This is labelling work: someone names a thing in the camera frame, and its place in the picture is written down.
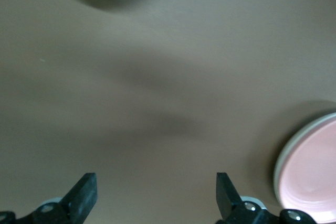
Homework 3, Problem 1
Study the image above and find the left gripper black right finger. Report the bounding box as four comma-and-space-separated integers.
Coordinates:
216, 172, 320, 224

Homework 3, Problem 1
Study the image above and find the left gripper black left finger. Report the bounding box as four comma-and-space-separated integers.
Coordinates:
0, 172, 98, 224

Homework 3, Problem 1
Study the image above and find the pink plate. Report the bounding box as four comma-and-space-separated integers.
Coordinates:
277, 118, 336, 224

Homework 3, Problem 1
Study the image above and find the brown table cloth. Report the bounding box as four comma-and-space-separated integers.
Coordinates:
0, 0, 336, 224

